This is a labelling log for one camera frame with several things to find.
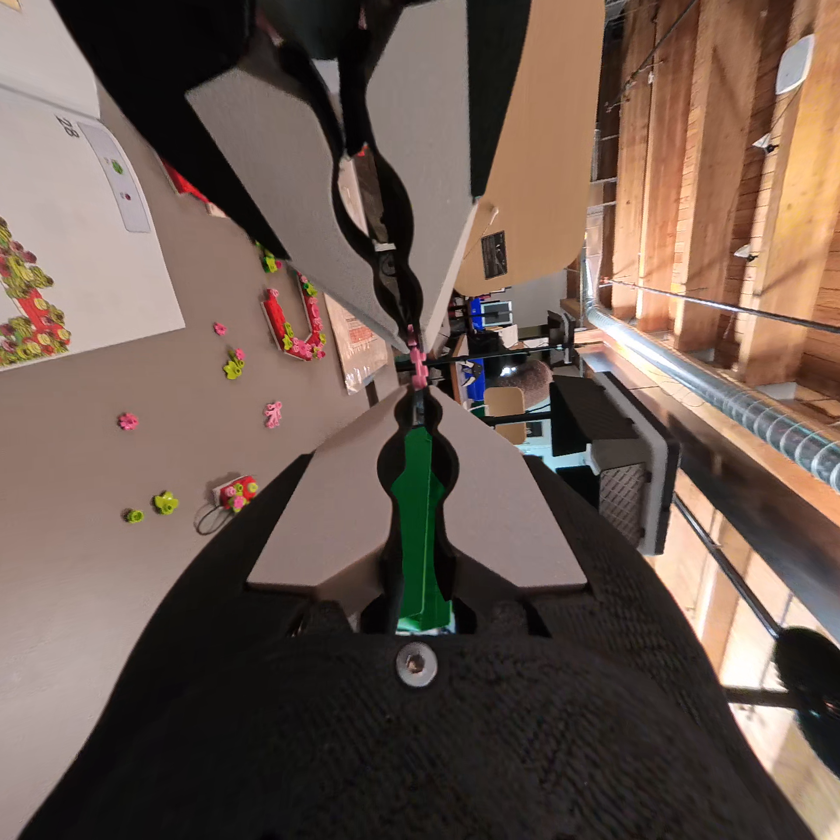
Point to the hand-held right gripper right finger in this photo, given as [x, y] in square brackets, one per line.
[512, 525]

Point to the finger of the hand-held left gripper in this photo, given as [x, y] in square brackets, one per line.
[426, 98]
[275, 151]

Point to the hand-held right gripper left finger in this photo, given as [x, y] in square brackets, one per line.
[315, 525]

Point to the lime lego flower piece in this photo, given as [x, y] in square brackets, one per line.
[165, 502]

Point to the pink lego flower stem piece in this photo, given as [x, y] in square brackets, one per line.
[418, 359]

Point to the red lego plate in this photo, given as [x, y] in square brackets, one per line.
[184, 184]

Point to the lime and pink lego flower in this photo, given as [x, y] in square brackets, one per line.
[269, 261]
[234, 366]

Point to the red lego letter build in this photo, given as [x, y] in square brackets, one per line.
[279, 328]

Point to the magenta lego flower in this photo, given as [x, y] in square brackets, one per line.
[128, 421]

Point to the lego instruction booklet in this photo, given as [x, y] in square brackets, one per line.
[79, 262]

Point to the green panel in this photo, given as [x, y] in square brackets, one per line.
[417, 525]

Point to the black boom pole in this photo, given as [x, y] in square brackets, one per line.
[525, 417]

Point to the light wooden chair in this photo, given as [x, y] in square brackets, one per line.
[505, 407]

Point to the light wooden table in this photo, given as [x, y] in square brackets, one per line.
[544, 131]

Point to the white and black light panel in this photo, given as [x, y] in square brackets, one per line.
[623, 459]

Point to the brown fuzzy cushion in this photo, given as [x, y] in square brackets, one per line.
[531, 380]

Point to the printed plastic bag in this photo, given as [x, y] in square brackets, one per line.
[358, 348]

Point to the black light stand pole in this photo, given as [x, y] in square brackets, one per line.
[728, 564]

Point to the thin metal rod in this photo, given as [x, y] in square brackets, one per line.
[722, 305]

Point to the white spotlight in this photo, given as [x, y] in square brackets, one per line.
[764, 143]
[743, 252]

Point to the black round stand knob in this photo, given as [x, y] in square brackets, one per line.
[810, 695]

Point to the silver air duct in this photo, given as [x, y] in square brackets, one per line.
[689, 374]

